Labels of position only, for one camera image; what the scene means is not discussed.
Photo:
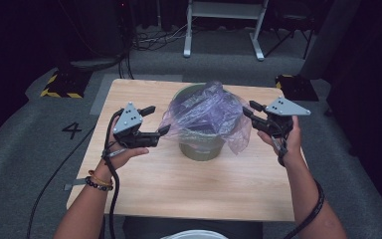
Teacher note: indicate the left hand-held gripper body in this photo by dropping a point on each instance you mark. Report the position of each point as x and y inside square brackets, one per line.
[129, 121]

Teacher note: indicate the grey tape strip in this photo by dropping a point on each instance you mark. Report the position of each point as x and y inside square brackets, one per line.
[74, 183]

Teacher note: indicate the white metal stand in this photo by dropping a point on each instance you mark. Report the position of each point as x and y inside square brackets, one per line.
[225, 10]

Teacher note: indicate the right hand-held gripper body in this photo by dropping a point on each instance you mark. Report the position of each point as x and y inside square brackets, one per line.
[283, 111]

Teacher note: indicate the person's right hand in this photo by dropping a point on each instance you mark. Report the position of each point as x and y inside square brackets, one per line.
[291, 149]

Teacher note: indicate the grey column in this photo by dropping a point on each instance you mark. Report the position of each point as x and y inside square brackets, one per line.
[331, 36]

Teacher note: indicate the yellow black striped base plate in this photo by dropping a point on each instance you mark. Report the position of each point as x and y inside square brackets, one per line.
[66, 84]
[298, 88]

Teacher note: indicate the white round object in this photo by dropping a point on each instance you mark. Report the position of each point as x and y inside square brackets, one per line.
[194, 235]

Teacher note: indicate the black tripod stand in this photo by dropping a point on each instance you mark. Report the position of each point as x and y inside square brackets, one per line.
[293, 30]

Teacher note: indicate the person's left hand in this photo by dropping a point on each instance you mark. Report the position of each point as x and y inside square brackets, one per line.
[121, 157]

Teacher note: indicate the purple plastic bag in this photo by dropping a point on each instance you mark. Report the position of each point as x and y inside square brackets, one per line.
[209, 111]

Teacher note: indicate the green plastic bucket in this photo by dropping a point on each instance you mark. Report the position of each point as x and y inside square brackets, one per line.
[200, 151]

